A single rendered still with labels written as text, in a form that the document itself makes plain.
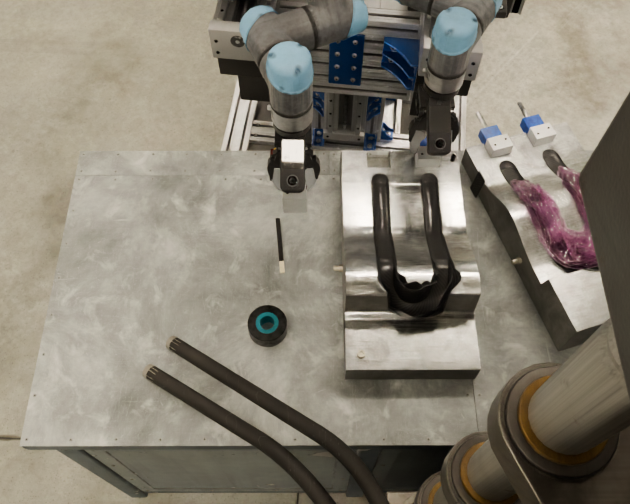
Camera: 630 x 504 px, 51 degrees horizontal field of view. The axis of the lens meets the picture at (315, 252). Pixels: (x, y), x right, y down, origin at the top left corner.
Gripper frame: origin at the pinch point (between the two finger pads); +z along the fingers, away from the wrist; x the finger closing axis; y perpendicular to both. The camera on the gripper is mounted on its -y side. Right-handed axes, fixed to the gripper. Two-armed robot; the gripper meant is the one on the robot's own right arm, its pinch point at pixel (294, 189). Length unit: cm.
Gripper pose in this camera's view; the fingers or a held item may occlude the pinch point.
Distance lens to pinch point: 137.7
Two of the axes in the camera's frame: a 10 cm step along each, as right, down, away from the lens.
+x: -10.0, 0.0, 0.0
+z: 0.0, 4.7, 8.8
